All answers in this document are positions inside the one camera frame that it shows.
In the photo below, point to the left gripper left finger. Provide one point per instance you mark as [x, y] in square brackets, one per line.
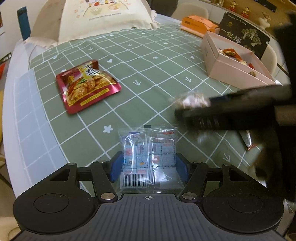
[104, 173]

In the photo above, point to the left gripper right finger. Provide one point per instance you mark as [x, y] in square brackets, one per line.
[194, 177]

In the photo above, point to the clear bag of small cubes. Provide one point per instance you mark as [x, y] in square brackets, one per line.
[149, 159]

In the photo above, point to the round pastry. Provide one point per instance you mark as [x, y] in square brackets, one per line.
[190, 100]

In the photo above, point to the beige chair right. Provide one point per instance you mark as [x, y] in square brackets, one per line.
[269, 59]

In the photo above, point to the pink open gift box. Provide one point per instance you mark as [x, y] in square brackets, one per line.
[233, 64]

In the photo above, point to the red foil meat snack pouch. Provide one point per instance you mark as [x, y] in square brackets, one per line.
[85, 85]

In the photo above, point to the white vase figurine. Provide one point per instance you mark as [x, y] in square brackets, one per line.
[264, 20]

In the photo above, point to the black plum snack bag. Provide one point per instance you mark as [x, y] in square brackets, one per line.
[240, 31]

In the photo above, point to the red gold figurine right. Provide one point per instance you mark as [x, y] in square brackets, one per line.
[245, 12]

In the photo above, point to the red gold figurine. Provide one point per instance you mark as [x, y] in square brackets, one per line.
[245, 12]
[233, 6]

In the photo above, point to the green grid tablecloth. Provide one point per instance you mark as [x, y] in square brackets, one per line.
[153, 67]

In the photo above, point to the red gold figurine left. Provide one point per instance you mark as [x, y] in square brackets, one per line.
[233, 6]

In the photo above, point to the orange cardboard box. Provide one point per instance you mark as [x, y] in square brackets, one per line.
[198, 26]

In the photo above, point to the beige chair behind cover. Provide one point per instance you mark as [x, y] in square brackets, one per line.
[189, 9]

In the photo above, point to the cream cartoon food cover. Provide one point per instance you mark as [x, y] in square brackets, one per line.
[62, 21]

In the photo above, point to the teal bottle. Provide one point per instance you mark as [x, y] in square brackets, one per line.
[23, 22]

